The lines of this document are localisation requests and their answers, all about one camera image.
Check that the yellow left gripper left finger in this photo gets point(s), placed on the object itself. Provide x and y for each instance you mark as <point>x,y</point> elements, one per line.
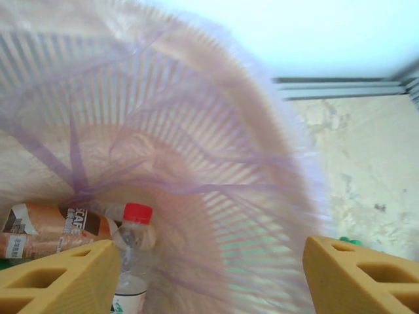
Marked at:
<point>72,288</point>

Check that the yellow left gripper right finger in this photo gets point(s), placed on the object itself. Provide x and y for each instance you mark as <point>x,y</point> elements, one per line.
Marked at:
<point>340,288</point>

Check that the clear red cap water bottle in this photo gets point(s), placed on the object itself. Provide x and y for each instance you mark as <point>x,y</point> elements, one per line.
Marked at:
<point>137,214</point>

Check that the beige slatted waste bin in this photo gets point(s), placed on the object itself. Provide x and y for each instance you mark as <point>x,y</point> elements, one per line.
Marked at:
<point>183,163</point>

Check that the green plastic soda bottle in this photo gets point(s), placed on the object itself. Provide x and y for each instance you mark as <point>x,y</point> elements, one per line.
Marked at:
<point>352,242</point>

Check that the brown coffee label bottle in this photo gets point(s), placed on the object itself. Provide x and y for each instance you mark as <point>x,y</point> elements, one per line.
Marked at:
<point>49,229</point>

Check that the aluminium table edge rail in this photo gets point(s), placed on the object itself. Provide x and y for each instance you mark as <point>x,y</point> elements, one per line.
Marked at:
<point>327,88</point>

